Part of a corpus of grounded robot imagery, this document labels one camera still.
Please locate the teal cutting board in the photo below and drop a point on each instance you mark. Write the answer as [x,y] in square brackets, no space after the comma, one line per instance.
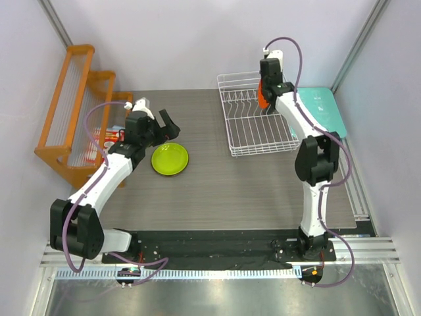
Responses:
[322,106]

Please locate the orange plate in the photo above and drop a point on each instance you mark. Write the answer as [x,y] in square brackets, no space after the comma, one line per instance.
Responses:
[263,104]

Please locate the lime green plate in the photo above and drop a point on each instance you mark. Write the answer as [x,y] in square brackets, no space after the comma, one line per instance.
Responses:
[170,159]

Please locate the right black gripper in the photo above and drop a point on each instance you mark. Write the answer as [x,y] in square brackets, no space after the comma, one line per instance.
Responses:
[279,72]

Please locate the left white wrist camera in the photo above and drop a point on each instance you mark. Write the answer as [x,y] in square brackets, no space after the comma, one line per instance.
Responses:
[142,104]

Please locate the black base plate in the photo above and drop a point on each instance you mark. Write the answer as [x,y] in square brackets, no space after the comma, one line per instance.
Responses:
[220,250]

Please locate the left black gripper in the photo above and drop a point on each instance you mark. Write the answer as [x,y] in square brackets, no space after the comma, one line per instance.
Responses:
[172,131]

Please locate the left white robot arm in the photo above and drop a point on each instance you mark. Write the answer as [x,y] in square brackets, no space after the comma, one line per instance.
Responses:
[75,226]

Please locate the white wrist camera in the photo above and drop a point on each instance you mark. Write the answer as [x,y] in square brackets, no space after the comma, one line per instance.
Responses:
[142,104]
[274,54]

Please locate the white wire dish rack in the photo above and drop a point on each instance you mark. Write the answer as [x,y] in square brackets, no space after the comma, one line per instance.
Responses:
[250,129]

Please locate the white slotted cable duct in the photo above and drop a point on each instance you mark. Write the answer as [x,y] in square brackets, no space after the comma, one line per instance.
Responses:
[120,273]

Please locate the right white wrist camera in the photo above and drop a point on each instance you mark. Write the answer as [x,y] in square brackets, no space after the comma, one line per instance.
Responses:
[274,54]

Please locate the orange wooden shelf rack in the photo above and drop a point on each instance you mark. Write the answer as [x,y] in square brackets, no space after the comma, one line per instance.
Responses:
[64,143]

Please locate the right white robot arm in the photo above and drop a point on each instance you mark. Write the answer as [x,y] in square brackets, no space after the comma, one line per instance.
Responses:
[317,158]

